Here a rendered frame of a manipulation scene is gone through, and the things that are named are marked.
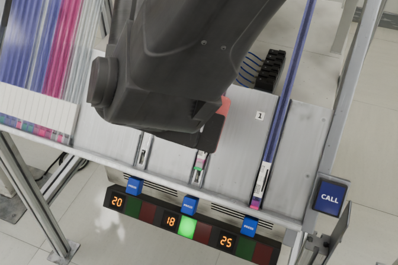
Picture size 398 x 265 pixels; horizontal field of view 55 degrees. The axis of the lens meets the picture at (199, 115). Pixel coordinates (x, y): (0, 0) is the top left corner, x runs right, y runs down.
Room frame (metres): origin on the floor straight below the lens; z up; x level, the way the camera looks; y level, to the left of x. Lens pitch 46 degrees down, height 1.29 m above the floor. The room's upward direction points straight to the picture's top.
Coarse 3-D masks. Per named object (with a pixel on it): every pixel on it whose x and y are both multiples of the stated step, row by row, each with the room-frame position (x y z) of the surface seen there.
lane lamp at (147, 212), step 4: (144, 204) 0.38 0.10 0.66; (148, 204) 0.37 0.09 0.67; (144, 208) 0.37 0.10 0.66; (148, 208) 0.37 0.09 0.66; (152, 208) 0.37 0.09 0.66; (140, 212) 0.37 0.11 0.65; (144, 212) 0.36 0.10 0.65; (148, 212) 0.36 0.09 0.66; (152, 212) 0.36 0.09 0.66; (140, 216) 0.36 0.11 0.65; (144, 216) 0.36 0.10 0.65; (148, 216) 0.36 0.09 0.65; (152, 216) 0.36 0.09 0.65; (144, 220) 0.35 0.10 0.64; (148, 220) 0.35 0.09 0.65; (152, 220) 0.35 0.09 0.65
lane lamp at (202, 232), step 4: (200, 224) 0.33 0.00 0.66; (204, 224) 0.33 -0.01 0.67; (196, 228) 0.33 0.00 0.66; (200, 228) 0.33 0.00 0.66; (204, 228) 0.33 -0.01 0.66; (208, 228) 0.33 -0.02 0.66; (196, 232) 0.32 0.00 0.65; (200, 232) 0.32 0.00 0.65; (204, 232) 0.32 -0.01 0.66; (208, 232) 0.32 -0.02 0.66; (196, 236) 0.32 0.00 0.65; (200, 236) 0.32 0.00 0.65; (204, 236) 0.32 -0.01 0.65; (208, 236) 0.32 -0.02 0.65; (196, 240) 0.32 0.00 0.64; (200, 240) 0.31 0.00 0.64; (204, 240) 0.31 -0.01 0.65; (208, 240) 0.31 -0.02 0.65
